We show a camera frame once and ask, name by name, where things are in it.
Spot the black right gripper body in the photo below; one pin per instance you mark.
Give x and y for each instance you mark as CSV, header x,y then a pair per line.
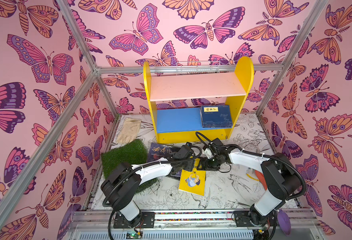
x,y
209,164

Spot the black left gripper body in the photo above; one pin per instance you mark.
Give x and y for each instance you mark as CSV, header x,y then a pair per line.
x,y
189,166

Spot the yellow cartoon cover book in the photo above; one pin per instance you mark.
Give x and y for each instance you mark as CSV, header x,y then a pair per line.
x,y
193,181

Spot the purple cover book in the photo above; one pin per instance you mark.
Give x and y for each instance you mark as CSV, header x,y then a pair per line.
x,y
158,151

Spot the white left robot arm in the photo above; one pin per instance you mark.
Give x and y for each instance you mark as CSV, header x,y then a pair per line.
x,y
122,184

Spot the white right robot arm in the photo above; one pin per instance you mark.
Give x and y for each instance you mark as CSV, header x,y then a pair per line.
x,y
283,181

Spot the dark portrait cover book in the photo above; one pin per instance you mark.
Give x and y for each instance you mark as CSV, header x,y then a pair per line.
x,y
175,176

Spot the green artificial grass mat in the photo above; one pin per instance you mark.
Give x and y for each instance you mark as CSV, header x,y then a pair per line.
x,y
134,153

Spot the yellow wooden bookshelf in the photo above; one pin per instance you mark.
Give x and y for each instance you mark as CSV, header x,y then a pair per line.
x,y
180,125

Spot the beige cloth glove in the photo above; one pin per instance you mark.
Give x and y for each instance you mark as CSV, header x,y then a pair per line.
x,y
129,131

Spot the purple bulb object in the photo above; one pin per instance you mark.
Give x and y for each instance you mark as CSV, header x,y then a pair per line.
x,y
284,222

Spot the small green circuit board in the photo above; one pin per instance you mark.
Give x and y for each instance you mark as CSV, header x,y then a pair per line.
x,y
134,235

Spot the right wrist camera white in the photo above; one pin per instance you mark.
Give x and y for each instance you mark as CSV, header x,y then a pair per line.
x,y
207,152

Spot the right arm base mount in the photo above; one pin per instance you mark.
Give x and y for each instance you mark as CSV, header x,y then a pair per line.
x,y
253,219

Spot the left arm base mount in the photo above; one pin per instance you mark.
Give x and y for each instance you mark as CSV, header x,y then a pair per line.
x,y
143,220

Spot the aluminium frame post right rear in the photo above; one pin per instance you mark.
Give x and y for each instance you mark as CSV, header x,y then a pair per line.
x,y
307,26

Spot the clear wire rack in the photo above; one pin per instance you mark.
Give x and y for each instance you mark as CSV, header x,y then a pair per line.
x,y
196,67

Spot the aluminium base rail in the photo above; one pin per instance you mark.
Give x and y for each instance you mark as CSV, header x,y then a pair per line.
x,y
194,225

